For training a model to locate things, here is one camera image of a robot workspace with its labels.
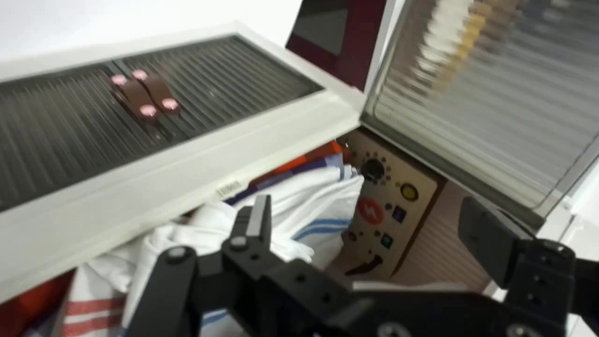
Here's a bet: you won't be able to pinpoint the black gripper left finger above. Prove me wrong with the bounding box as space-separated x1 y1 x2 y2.
126 193 351 337

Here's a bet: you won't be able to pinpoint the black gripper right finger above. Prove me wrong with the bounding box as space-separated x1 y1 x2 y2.
458 197 599 337

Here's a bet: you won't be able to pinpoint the white towel blue stripes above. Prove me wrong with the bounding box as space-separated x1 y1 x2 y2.
119 203 314 337
267 165 366 272

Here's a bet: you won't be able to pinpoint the white towel red stripes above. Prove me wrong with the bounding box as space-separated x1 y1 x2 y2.
57 261 130 337

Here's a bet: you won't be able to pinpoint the blue purple cloth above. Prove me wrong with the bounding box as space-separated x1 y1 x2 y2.
224 154 347 206

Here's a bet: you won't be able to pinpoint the beige toy button panel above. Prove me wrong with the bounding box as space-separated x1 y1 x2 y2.
327 128 441 285

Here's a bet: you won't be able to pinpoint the orange cloth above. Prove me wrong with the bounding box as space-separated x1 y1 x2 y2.
258 141 346 186

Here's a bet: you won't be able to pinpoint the red cloth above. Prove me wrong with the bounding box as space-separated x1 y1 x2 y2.
0 270 74 337

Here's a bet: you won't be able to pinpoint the dark red desk white top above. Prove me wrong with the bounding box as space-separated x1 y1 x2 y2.
284 0 389 92

